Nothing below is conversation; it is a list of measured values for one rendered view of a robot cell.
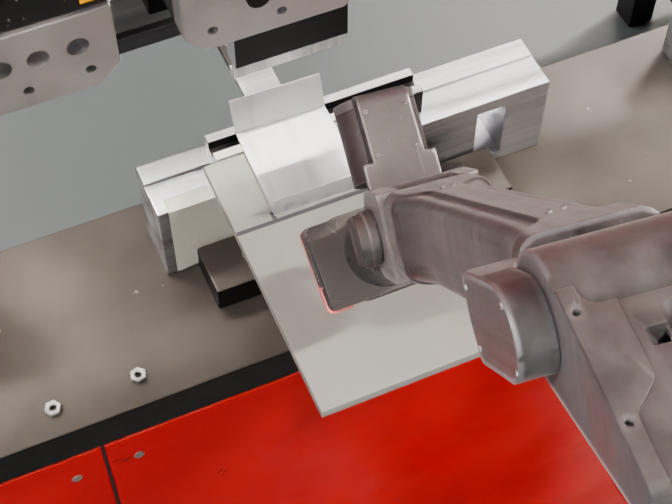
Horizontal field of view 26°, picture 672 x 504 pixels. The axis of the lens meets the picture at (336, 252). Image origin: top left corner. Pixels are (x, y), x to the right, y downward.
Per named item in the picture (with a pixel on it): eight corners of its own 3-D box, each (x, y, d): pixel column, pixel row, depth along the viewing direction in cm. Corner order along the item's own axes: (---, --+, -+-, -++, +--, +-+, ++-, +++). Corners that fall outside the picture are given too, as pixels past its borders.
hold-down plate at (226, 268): (219, 310, 133) (216, 293, 131) (198, 265, 136) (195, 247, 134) (510, 205, 140) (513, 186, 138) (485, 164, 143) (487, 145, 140)
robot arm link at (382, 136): (366, 265, 91) (497, 230, 92) (318, 89, 92) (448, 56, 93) (346, 278, 103) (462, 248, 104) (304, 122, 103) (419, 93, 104)
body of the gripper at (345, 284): (299, 232, 109) (318, 218, 102) (422, 189, 112) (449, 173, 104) (329, 313, 109) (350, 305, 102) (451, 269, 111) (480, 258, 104)
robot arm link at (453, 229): (531, 416, 53) (803, 340, 55) (497, 267, 53) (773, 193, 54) (350, 281, 96) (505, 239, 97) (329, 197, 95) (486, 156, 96)
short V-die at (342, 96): (218, 180, 130) (216, 160, 127) (206, 156, 131) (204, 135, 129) (421, 111, 134) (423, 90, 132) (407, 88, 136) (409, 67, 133)
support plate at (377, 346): (321, 418, 114) (321, 412, 113) (204, 173, 128) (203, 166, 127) (525, 339, 118) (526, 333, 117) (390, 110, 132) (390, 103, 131)
